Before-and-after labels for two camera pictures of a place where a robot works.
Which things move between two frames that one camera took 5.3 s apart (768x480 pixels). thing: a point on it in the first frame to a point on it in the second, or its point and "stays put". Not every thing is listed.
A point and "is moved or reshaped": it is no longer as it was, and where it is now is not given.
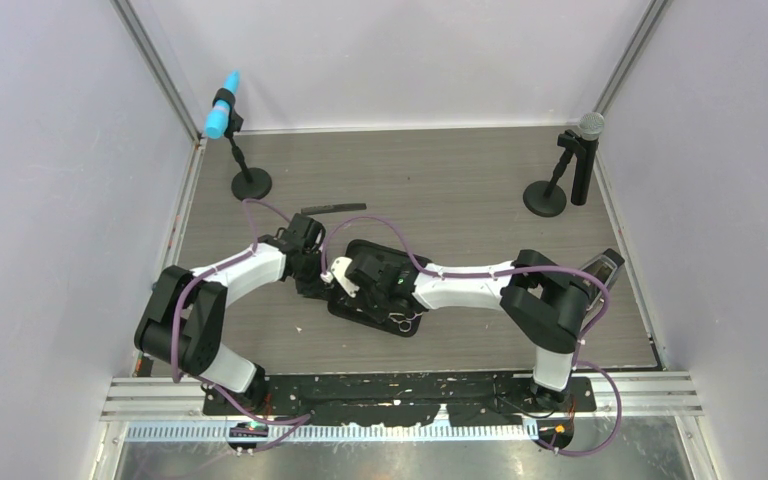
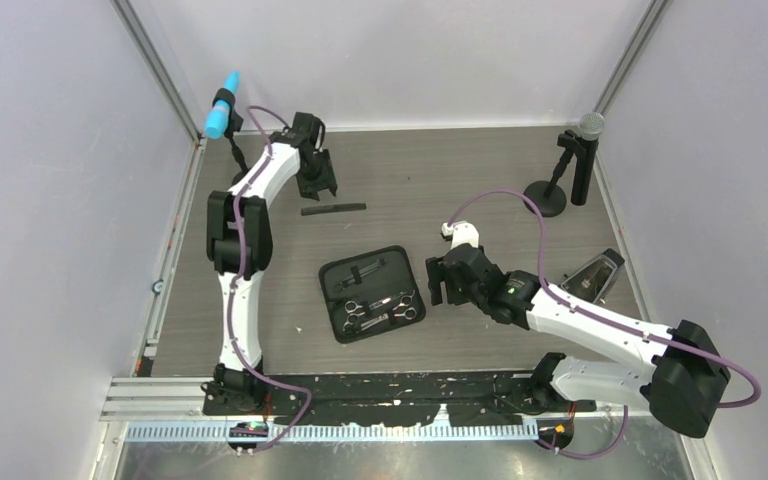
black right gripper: x=377 y=312 to x=438 y=273
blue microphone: x=217 y=119 stays put
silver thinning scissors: x=404 y=325 to x=358 y=326
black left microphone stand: x=250 y=183 stays put
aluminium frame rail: x=649 y=399 stays put
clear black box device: x=605 y=265 stays put
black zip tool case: x=402 y=323 is moved or reshaped
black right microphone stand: x=548 y=199 stays put
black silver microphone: x=591 y=127 stays put
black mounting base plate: x=404 y=398 stays put
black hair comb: x=333 y=207 stays put
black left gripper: x=311 y=289 to x=311 y=190
